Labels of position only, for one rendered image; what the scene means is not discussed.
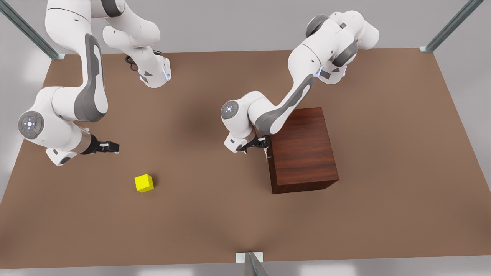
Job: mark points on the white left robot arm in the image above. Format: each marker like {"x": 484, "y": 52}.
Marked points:
{"x": 314, "y": 53}

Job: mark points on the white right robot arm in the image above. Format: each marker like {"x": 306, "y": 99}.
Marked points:
{"x": 61, "y": 103}

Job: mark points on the dark brown wooden box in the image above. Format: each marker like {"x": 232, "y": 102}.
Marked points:
{"x": 303, "y": 153}

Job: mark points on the yellow cube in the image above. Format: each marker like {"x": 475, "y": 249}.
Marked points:
{"x": 144, "y": 183}

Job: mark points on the silver frame post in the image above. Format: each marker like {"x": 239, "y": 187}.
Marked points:
{"x": 448, "y": 27}
{"x": 253, "y": 265}
{"x": 27, "y": 28}

